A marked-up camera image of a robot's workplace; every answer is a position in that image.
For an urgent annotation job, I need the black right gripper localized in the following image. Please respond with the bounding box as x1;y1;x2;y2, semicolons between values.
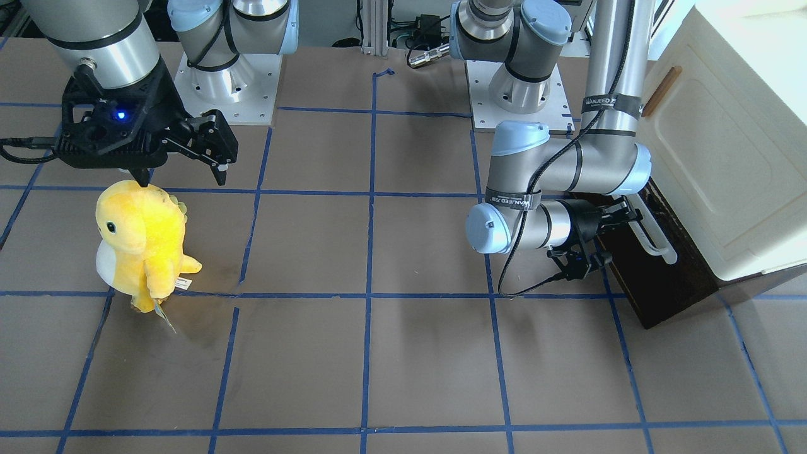
54;58;239;187

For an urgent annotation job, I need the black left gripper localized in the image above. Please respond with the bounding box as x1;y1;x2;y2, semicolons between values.
567;198;643;281

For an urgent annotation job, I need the cream drawer cabinet wooden base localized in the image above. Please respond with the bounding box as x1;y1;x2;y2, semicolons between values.
600;1;806;329

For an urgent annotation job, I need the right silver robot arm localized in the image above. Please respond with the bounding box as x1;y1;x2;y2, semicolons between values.
8;1;299;187

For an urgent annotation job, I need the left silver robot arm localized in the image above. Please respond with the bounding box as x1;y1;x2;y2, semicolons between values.
450;1;653;281

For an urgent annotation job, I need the yellow plush dinosaur toy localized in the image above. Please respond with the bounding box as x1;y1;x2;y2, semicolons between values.
95;180;202;313

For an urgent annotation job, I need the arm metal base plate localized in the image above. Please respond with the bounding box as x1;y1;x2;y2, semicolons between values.
174;54;283;126
466;61;574;134

